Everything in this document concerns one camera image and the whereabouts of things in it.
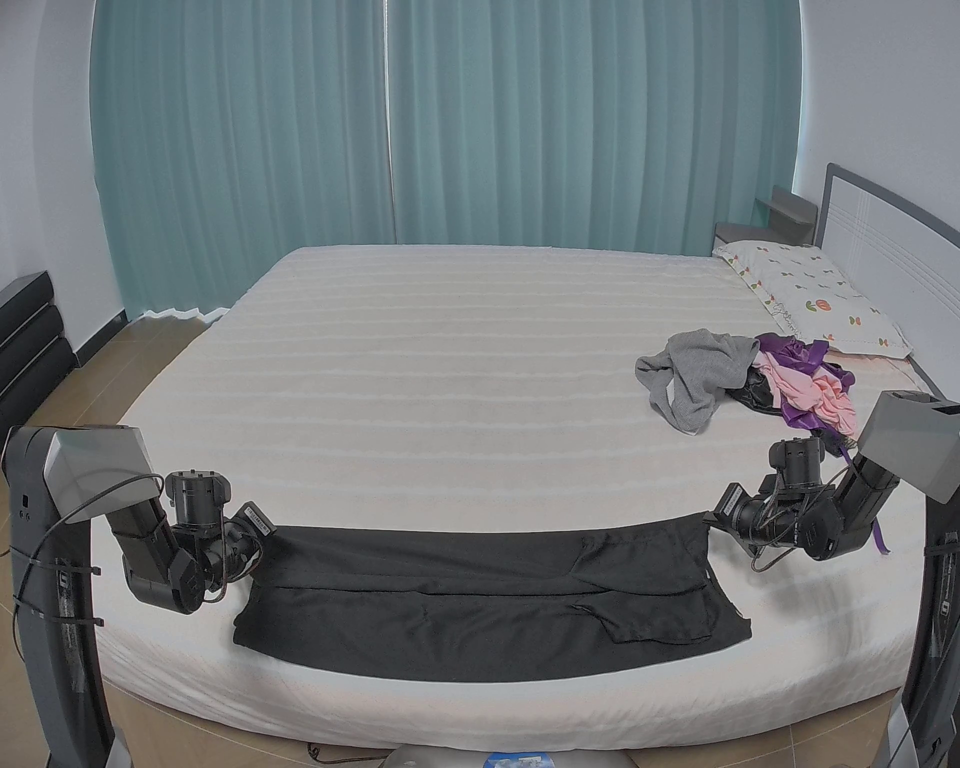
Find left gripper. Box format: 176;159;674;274
223;501;279;582

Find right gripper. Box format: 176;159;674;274
714;483;789;556

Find black T-shirt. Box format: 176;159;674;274
232;511;753;685

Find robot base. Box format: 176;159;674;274
386;752;560;768

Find pile of clothes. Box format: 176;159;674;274
726;332;895;558

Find bed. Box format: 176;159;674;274
90;161;960;759

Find grey garment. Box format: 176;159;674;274
635;328;762;436

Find white printed pillow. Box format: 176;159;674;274
712;240;915;357

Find black chest of drawers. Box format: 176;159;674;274
0;272;76;432

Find grey bedside table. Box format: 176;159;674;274
714;186;817;249

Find blue-green curtain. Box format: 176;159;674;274
88;0;397;320
384;0;807;260

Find black cable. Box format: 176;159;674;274
13;472;166;627

